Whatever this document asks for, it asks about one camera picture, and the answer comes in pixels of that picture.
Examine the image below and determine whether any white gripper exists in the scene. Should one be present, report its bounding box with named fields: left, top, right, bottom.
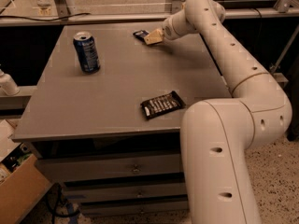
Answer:
left=144, top=14, right=183, bottom=45

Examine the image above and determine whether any blue rxbar blueberry wrapper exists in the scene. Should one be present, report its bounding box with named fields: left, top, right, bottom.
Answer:
left=133, top=30, right=149, bottom=41

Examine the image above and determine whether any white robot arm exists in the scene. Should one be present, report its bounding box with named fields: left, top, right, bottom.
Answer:
left=145, top=0, right=292, bottom=224

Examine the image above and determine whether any black rxbar chocolate wrapper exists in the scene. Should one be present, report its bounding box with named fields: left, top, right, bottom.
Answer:
left=140, top=91, right=185, bottom=119

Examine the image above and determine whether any blue soda can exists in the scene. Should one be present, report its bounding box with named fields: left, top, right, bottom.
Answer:
left=73, top=31, right=100, bottom=74

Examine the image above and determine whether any grey drawer cabinet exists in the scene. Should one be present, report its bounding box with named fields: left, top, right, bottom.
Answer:
left=14, top=21, right=229, bottom=217

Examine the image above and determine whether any white pipe on left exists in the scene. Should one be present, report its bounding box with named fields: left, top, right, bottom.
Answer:
left=0, top=69, right=20, bottom=96

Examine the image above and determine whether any cardboard box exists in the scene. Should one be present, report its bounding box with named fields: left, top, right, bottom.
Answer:
left=0, top=119, right=52, bottom=224

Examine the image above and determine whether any metal frame rail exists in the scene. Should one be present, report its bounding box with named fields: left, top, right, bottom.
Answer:
left=0, top=7, right=299, bottom=27

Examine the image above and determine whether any black cable on rail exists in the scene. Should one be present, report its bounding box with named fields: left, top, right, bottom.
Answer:
left=0, top=12, right=92, bottom=22

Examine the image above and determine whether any black floor cable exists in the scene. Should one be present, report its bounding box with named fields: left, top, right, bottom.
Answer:
left=45, top=187, right=81, bottom=224

